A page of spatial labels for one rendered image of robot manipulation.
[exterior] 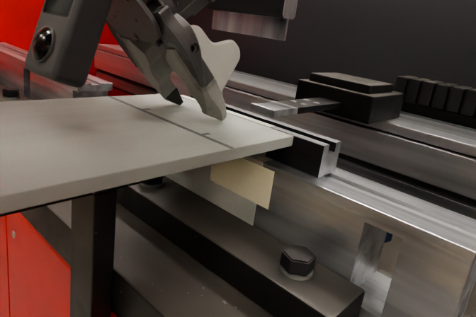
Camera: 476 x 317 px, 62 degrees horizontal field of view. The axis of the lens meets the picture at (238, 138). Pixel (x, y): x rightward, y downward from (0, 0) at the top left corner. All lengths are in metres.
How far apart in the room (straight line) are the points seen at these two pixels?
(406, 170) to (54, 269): 0.46
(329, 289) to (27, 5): 1.04
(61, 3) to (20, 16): 0.89
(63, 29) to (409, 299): 0.31
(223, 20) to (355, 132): 0.28
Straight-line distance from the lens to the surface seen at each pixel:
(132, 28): 0.34
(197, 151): 0.28
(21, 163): 0.25
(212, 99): 0.34
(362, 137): 0.60
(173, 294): 0.35
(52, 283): 0.51
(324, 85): 0.57
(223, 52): 0.35
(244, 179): 0.39
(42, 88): 0.78
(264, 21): 0.40
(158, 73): 0.39
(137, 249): 0.40
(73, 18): 0.28
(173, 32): 0.30
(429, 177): 0.58
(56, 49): 0.29
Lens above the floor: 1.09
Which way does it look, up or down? 16 degrees down
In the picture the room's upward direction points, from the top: 8 degrees clockwise
